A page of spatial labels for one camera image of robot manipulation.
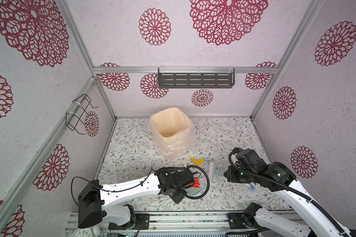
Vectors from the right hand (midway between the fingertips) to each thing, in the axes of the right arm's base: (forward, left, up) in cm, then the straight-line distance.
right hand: (224, 172), depth 68 cm
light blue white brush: (+4, +2, -6) cm, 7 cm away
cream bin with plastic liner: (+22, +25, +3) cm, 33 cm away
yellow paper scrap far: (+16, +8, -21) cm, 27 cm away
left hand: (-8, +22, -12) cm, 26 cm away
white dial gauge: (-24, +63, -15) cm, 69 cm away
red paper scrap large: (0, +12, -14) cm, 18 cm away
